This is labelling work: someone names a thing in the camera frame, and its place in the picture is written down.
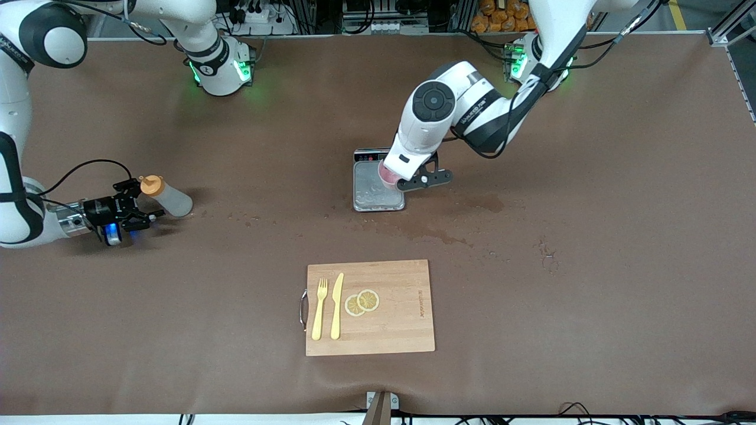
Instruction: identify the translucent squeeze bottle orange cap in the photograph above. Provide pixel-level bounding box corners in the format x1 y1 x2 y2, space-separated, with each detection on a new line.
139 175 194 218

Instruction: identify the pink plastic cup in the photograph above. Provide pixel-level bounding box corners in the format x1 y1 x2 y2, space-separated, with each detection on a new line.
378 161 403 189

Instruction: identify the silver digital kitchen scale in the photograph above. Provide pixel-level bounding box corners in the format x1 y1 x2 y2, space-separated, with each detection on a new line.
353 148 406 212

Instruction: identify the yellow plastic knife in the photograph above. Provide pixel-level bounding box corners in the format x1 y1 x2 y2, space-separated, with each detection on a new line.
330 273 344 341

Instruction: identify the orange objects pile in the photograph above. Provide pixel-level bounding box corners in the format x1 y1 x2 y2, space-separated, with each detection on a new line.
471 0 547 34

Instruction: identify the yellow plastic fork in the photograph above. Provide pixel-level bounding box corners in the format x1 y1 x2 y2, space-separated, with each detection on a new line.
311 278 328 341

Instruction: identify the brown table cover mat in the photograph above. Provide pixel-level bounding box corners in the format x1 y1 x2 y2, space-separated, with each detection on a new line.
0 32 756 417

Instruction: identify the white power strip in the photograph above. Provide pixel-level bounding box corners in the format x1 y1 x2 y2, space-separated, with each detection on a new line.
227 0 296 37

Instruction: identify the bamboo cutting board metal handle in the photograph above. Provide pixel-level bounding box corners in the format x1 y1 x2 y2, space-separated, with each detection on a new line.
299 260 436 357

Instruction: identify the metal table edge bracket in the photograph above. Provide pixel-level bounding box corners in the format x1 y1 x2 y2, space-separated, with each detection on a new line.
365 391 400 425

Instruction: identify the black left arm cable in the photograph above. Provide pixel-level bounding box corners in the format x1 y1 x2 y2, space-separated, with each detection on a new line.
446 0 671 160

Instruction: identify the black floor cable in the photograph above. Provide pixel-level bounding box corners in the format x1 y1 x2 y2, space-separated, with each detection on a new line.
558 401 597 425

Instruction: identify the aluminium frame profile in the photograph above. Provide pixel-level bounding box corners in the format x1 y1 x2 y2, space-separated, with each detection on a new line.
706 0 756 125

